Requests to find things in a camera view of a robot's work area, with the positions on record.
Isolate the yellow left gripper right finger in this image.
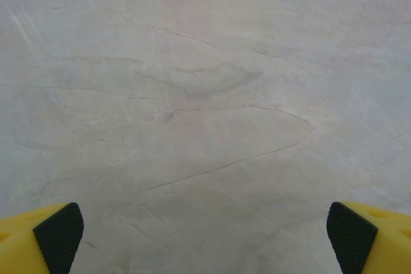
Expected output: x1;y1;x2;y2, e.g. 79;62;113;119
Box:
326;201;411;274

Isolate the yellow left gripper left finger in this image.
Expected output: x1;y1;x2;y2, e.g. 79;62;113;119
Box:
0;202;85;274

